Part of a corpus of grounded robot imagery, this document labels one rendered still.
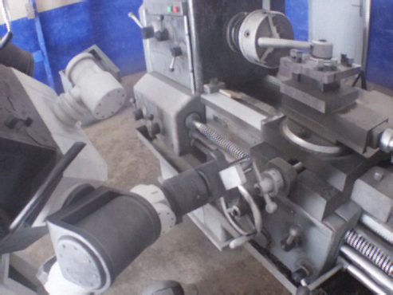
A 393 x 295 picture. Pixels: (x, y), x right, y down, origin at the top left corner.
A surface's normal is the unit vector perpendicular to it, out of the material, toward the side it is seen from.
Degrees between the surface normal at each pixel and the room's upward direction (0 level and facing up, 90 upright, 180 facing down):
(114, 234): 47
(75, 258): 72
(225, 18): 90
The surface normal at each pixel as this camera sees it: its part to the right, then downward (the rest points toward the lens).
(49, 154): 0.67, 0.70
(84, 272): -0.36, 0.25
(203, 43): 0.51, 0.42
